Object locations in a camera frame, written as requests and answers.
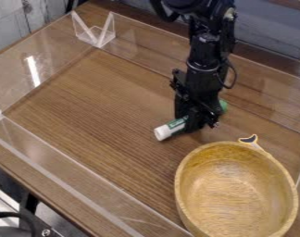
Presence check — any brown wooden bowl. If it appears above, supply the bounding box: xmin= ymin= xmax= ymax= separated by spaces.
xmin=175 ymin=142 xmax=298 ymax=237

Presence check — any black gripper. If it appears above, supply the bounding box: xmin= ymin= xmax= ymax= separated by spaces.
xmin=170 ymin=67 xmax=222 ymax=133

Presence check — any clear acrylic front wall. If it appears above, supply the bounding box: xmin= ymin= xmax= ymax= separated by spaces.
xmin=0 ymin=115 xmax=191 ymax=237

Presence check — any black cable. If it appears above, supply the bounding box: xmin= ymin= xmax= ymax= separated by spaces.
xmin=0 ymin=211 xmax=36 ymax=237

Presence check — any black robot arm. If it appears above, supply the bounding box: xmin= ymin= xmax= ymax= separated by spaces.
xmin=148 ymin=0 xmax=236 ymax=133

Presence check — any green and white marker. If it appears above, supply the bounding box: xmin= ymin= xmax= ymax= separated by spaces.
xmin=154 ymin=99 xmax=227 ymax=141

